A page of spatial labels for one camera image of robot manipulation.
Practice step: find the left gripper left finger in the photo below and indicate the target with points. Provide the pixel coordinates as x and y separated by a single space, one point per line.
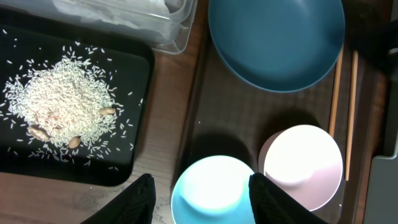
134 205

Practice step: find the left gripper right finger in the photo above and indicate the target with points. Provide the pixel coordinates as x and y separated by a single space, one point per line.
271 205

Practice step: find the pink bowl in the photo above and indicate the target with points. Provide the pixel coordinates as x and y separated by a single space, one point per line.
305 162

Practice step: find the pile of white rice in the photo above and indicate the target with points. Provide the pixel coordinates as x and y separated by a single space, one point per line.
64 101

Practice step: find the dark blue plate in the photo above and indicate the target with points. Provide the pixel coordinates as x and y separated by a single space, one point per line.
278 45

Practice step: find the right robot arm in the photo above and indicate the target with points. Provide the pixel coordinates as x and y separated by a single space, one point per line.
379 48

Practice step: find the clear plastic waste bin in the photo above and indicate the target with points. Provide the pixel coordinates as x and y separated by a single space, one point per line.
181 17

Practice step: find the light blue bowl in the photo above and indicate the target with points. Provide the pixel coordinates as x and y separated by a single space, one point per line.
214 190

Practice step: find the peanut on rice bottom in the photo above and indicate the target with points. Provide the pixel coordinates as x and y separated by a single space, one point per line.
74 142

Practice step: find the peanut on rice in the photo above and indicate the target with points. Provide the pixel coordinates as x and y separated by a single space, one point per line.
74 142
39 134
107 111

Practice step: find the dark brown serving tray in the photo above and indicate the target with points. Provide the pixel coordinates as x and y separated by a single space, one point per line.
229 117

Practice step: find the peanut on rice right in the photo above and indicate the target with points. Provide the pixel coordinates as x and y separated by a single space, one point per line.
107 111

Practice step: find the black plastic tray bin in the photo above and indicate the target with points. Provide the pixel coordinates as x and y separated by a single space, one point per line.
126 65

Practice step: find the peanut on rice left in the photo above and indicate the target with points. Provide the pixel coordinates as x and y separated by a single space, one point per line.
39 134

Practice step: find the left wooden chopstick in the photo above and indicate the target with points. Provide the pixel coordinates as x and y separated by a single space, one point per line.
335 95

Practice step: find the wooden chopstick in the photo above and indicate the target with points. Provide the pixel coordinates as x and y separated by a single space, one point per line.
335 95
351 112

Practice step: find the right wooden chopstick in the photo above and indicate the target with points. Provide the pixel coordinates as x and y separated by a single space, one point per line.
351 112

